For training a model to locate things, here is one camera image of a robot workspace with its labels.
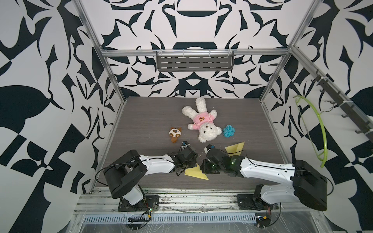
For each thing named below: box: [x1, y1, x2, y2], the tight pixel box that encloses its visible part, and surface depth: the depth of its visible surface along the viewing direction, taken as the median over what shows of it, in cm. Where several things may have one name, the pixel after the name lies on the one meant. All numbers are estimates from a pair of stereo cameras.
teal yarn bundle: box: [222, 124, 236, 138], surface depth 101 cm
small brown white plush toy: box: [169, 127, 183, 144], surface depth 99 cm
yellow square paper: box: [224, 141, 246, 158], surface depth 95 cm
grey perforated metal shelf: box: [156, 50, 235, 72], surface depth 96 cm
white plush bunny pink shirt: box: [182, 97, 222, 144], surface depth 100 cm
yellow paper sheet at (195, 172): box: [184, 162, 210, 181], surface depth 84 cm
